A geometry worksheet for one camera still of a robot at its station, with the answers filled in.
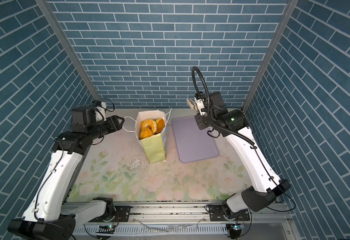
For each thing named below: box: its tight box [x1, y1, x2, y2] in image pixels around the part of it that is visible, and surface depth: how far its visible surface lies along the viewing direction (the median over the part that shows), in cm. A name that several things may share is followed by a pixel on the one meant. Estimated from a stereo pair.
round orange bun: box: [155, 118, 165, 134], surface depth 88 cm
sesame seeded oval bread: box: [139, 127, 154, 140], surface depth 80 cm
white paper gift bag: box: [135, 109, 167, 164], surface depth 84 cm
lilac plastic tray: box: [171, 115, 219, 163], surface depth 104 cm
